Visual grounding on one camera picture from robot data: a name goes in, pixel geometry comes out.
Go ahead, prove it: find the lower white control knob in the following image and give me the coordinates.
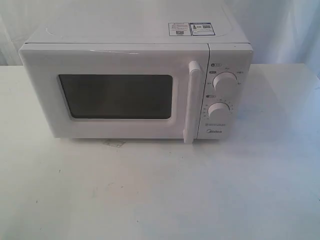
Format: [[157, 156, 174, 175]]
[[207, 102, 230, 120]]

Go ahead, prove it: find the blue energy label sticker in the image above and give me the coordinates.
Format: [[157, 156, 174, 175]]
[[189, 22, 215, 36]]

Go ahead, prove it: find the white appliance door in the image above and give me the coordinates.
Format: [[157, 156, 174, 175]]
[[19, 43, 210, 143]]

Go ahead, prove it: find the white microwave oven body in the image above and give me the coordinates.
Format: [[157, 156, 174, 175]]
[[23, 0, 254, 146]]

